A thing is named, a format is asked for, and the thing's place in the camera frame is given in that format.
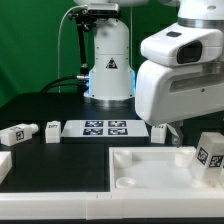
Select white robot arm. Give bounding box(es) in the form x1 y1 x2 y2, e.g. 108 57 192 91
87 0 224 126

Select black camera stand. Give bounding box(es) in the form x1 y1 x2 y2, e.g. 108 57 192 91
69 3 120 93

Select white left fence bar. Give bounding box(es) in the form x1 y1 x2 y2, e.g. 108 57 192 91
0 152 12 184

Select black cables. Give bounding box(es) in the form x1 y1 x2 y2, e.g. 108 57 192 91
39 75 84 94

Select marker sheet with tags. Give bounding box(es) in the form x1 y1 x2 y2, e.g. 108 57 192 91
62 120 149 138

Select white fence bar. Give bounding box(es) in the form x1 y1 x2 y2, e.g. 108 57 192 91
0 152 12 184
0 192 224 220

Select white square tabletop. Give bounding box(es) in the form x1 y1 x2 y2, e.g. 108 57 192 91
109 147 224 191

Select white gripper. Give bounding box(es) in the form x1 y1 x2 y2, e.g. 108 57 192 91
135 60 224 147

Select white front fence bar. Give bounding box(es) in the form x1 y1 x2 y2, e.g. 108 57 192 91
0 192 224 220

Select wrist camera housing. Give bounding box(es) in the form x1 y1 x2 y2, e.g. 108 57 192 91
140 23 224 67

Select grey cable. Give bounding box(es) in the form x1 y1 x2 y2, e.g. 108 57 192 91
57 4 88 94

